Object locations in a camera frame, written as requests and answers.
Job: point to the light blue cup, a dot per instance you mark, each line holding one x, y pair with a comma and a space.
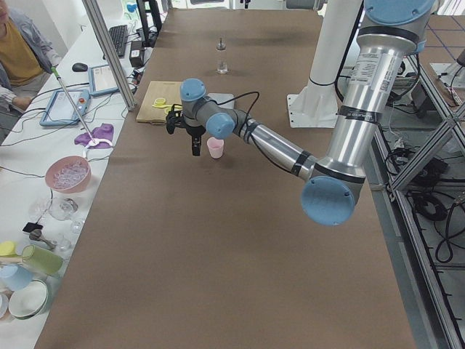
15, 276

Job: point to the yellow cup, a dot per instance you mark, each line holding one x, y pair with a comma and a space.
8, 249

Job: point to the green cup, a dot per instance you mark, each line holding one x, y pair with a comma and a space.
41, 259

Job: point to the white green bowl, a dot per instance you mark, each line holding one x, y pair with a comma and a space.
29, 301

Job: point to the purple cloth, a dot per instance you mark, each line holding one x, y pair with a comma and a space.
104, 131

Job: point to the glass sauce bottle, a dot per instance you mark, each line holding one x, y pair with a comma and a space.
222, 66

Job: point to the yellow plastic knife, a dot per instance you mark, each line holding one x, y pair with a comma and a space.
162, 106

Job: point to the pink bowl with ice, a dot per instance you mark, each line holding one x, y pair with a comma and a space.
70, 174

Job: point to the grabber stick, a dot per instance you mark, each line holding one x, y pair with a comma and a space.
93, 140

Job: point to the aluminium frame post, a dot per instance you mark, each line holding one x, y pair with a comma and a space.
105, 42

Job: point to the black keyboard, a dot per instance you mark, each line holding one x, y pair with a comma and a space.
118, 35

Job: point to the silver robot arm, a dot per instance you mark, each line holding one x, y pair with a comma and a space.
360, 49

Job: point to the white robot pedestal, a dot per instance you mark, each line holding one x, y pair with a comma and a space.
316, 105

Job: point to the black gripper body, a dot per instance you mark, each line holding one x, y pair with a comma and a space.
193, 131

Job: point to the blue teach pendant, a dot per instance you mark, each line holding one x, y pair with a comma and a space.
59, 111
101, 81

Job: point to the wooden cutting board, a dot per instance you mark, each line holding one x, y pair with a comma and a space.
170, 90

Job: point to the wine glass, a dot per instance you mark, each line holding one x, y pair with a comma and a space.
58, 208

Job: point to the person in yellow shirt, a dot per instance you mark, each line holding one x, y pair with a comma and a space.
27, 59

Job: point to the silver kitchen scale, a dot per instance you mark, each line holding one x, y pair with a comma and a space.
224, 100

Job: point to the black computer mouse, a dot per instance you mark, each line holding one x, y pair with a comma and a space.
79, 67

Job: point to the pink plastic cup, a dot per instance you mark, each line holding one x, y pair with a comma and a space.
215, 147

